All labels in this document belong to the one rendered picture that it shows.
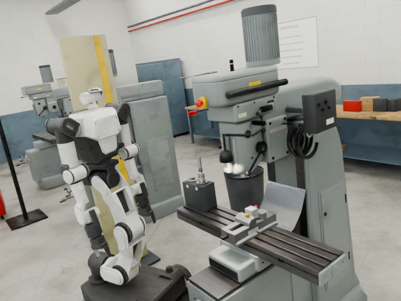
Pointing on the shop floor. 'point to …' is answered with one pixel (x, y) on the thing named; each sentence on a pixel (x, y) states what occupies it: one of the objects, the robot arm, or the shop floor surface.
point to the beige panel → (84, 65)
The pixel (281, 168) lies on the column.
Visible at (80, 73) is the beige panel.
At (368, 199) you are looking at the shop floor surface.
